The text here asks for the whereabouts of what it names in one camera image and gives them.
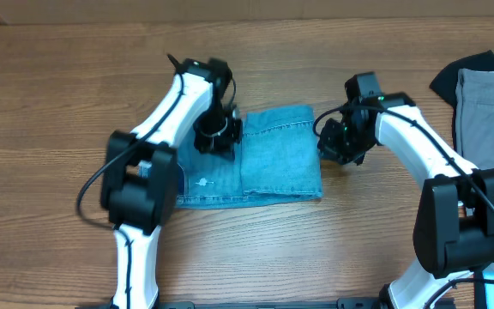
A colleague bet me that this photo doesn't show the blue denim jeans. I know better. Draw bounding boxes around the blue denim jeans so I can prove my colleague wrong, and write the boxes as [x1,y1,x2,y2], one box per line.
[176,105,323,210]

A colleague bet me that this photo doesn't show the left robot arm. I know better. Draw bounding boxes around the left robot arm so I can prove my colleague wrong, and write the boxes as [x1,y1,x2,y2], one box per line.
[100,58,242,308]

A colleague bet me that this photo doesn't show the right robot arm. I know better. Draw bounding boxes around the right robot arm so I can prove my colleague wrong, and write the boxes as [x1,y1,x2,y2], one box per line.
[316,72,494,309]

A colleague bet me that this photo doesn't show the black garment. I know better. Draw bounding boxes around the black garment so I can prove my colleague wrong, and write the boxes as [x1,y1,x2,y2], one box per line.
[429,50,494,108]

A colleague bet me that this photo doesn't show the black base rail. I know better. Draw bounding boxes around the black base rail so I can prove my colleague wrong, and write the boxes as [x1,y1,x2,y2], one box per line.
[75,295,458,309]

